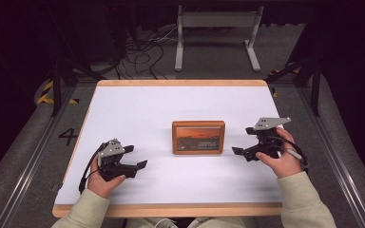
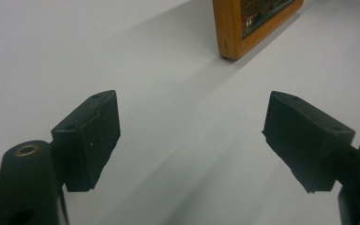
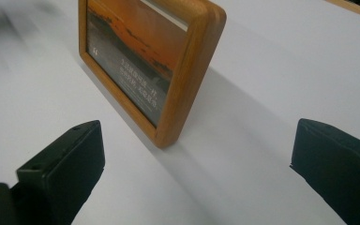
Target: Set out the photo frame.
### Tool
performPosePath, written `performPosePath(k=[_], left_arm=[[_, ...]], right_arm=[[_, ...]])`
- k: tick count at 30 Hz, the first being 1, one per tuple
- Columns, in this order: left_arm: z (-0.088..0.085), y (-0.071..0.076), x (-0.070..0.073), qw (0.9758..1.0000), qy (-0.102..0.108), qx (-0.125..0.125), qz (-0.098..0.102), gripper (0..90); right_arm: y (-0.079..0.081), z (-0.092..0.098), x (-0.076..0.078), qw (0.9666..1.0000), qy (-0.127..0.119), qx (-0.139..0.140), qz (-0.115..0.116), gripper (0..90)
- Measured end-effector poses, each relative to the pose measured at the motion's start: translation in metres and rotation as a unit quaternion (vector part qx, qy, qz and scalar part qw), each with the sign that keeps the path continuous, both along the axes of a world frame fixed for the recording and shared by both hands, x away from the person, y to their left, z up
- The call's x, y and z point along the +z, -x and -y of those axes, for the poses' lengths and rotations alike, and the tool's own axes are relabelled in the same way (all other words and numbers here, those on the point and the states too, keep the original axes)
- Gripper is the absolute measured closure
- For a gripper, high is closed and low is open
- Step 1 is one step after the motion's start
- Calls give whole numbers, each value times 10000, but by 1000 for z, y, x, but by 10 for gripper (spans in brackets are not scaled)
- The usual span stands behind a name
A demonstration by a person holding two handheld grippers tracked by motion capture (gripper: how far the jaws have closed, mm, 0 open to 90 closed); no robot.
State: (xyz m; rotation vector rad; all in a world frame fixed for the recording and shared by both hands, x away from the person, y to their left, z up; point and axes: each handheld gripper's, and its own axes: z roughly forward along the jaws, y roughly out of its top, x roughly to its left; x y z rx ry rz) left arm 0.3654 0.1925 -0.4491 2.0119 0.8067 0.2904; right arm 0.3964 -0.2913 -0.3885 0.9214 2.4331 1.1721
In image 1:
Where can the yellow black hazard tape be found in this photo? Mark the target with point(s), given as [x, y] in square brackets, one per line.
[275, 82]
[46, 93]

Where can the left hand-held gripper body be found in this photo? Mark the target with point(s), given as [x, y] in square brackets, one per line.
[112, 161]

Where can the person's legs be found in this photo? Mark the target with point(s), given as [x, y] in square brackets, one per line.
[202, 222]

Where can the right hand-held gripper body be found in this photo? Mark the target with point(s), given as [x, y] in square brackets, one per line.
[266, 146]

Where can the black tripod stand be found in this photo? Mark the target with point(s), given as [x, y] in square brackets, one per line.
[313, 79]
[57, 79]

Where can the wooden photo frame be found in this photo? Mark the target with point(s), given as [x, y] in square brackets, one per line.
[198, 137]

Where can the white metal stand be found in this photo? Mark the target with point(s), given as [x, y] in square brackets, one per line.
[217, 19]

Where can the person's left hand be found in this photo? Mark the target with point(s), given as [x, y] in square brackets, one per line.
[100, 186]

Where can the person's right hand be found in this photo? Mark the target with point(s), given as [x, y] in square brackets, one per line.
[286, 166]

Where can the metal floor rail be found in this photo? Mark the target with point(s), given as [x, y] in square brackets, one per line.
[336, 158]
[31, 164]

